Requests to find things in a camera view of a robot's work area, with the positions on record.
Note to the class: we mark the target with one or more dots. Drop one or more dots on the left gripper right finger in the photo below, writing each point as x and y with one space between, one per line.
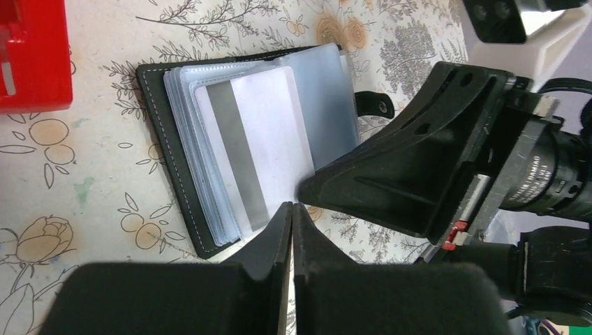
336 295

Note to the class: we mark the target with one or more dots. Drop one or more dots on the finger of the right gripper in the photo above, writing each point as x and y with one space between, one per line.
411 175

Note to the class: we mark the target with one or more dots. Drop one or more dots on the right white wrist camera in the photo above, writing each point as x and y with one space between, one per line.
528 38

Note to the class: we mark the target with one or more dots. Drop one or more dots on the black leather card holder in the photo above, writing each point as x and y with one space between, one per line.
330 108

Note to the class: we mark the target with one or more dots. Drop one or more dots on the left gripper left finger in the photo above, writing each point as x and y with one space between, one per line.
245 294

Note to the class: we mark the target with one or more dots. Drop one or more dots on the floral table mat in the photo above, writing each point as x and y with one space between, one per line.
90 184

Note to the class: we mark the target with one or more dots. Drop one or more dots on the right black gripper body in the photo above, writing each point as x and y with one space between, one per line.
527 162

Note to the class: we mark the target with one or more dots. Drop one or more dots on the red plastic bin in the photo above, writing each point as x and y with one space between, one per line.
35 57

